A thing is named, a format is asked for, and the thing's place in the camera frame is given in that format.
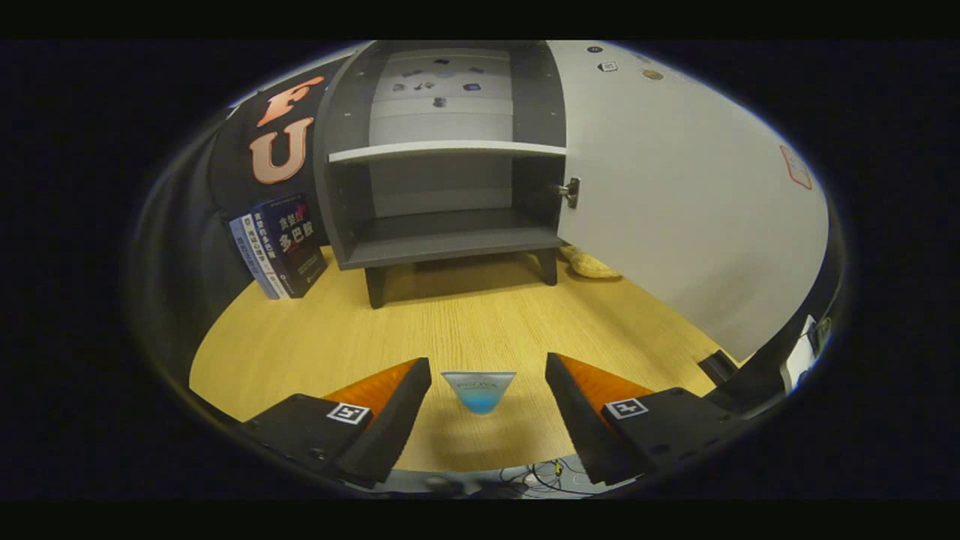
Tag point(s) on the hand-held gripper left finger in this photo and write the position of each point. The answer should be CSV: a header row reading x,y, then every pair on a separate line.
x,y
390,424

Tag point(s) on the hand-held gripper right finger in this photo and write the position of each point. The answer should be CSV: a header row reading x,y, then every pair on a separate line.
x,y
585,424

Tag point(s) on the blue and clear tube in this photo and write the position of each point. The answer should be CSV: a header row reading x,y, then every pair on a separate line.
x,y
480,394

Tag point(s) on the white cabinet door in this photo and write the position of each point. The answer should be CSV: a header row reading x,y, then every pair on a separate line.
x,y
675,210

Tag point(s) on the black flat block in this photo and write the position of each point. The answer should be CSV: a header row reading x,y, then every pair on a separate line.
x,y
718,367

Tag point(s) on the yellow plush toy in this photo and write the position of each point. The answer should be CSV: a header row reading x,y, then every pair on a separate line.
x,y
596,266

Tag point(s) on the grey cabinet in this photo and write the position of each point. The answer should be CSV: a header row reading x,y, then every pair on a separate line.
x,y
450,244

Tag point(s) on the dark blue book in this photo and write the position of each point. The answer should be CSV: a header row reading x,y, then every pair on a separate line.
x,y
296,240

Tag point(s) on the light blue book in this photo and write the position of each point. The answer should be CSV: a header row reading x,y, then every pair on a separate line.
x,y
251,255

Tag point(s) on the white side desk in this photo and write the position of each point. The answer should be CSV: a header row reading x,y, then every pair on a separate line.
x,y
799,364

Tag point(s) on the white cabinet shelf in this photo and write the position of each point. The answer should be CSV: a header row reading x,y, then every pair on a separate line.
x,y
450,150

